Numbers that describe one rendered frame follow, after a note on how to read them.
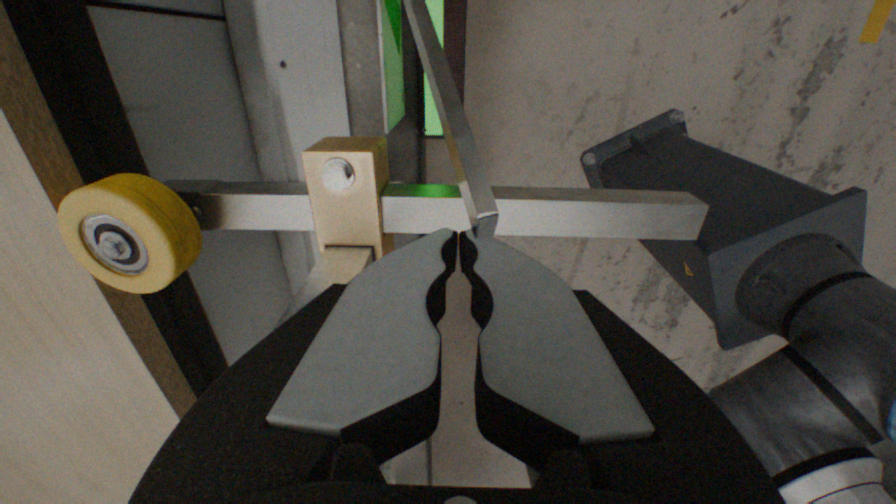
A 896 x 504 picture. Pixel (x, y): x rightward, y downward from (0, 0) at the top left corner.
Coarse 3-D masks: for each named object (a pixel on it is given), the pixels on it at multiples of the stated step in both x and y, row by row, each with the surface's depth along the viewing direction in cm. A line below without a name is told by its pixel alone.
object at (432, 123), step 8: (432, 0) 31; (440, 0) 31; (432, 8) 31; (440, 8) 31; (432, 16) 32; (440, 16) 32; (440, 24) 32; (440, 32) 32; (440, 40) 33; (432, 104) 36; (432, 112) 36; (432, 120) 37; (432, 128) 37; (440, 128) 37
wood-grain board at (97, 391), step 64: (0, 0) 17; (0, 64) 18; (0, 128) 18; (0, 192) 20; (64, 192) 21; (0, 256) 23; (64, 256) 23; (0, 320) 26; (64, 320) 26; (128, 320) 27; (0, 384) 31; (64, 384) 30; (128, 384) 30; (0, 448) 37; (64, 448) 36; (128, 448) 35
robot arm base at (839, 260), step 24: (792, 240) 53; (816, 240) 51; (768, 264) 53; (792, 264) 51; (816, 264) 49; (840, 264) 48; (744, 288) 56; (768, 288) 53; (792, 288) 50; (816, 288) 47; (744, 312) 58; (768, 312) 53; (792, 312) 49
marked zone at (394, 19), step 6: (384, 0) 24; (390, 0) 26; (396, 0) 29; (390, 6) 26; (396, 6) 29; (390, 12) 27; (396, 12) 29; (390, 18) 27; (396, 18) 29; (396, 24) 29; (396, 30) 29; (396, 36) 30; (396, 42) 30
